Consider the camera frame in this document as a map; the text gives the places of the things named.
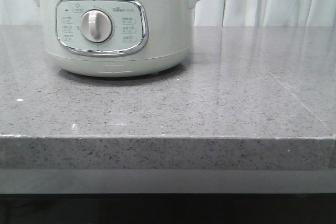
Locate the pale green electric cooking pot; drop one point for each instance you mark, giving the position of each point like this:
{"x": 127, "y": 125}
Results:
{"x": 117, "y": 38}

